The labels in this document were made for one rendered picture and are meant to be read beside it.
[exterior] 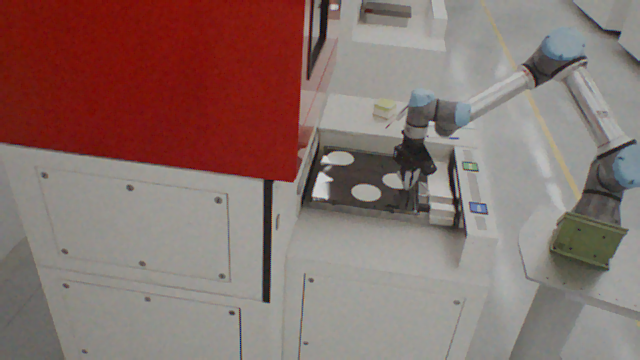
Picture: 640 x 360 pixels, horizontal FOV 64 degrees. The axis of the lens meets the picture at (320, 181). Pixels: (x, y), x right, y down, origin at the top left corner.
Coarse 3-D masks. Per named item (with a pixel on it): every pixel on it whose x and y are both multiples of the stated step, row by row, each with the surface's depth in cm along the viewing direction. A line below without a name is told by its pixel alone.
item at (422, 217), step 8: (320, 208) 181; (328, 208) 181; (336, 208) 180; (344, 208) 180; (352, 208) 179; (360, 208) 179; (368, 208) 178; (376, 216) 180; (384, 216) 179; (392, 216) 179; (400, 216) 178; (408, 216) 178; (416, 216) 177; (424, 216) 177; (432, 224) 178; (440, 224) 178
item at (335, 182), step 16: (368, 160) 197; (384, 160) 197; (320, 176) 184; (336, 176) 185; (352, 176) 186; (368, 176) 187; (320, 192) 176; (336, 192) 177; (384, 192) 179; (400, 192) 180; (400, 208) 171
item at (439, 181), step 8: (440, 168) 199; (432, 176) 194; (440, 176) 194; (432, 184) 189; (440, 184) 189; (448, 184) 190; (448, 192) 185; (432, 216) 172; (440, 216) 172; (448, 224) 173
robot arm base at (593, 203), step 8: (584, 192) 167; (592, 192) 164; (600, 192) 162; (608, 192) 162; (584, 200) 165; (592, 200) 163; (600, 200) 161; (608, 200) 161; (616, 200) 162; (576, 208) 166; (584, 208) 164; (592, 208) 161; (600, 208) 160; (608, 208) 160; (616, 208) 161; (592, 216) 160; (600, 216) 159; (608, 216) 159; (616, 216) 161; (616, 224) 159
